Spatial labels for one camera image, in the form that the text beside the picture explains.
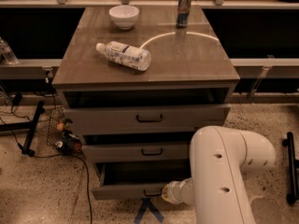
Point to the grey drawer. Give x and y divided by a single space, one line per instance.
159 151
137 179
145 119

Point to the black floor stand left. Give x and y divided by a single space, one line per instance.
30 126

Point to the black floor stand right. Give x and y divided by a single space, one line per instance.
293 196

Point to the clear bottle at left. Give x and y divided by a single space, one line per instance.
7 52

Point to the wire basket with items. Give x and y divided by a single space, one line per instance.
60 135

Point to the blue silver drink can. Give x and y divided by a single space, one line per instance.
183 13

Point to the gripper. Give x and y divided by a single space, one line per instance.
177 190

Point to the white ceramic bowl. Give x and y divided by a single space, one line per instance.
124 16

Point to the black floor stand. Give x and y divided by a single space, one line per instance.
293 196
30 126

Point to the clear plastic water bottle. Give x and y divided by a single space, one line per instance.
126 55

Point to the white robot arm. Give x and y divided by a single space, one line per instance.
219 157

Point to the grey drawer cabinet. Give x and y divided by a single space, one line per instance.
140 94

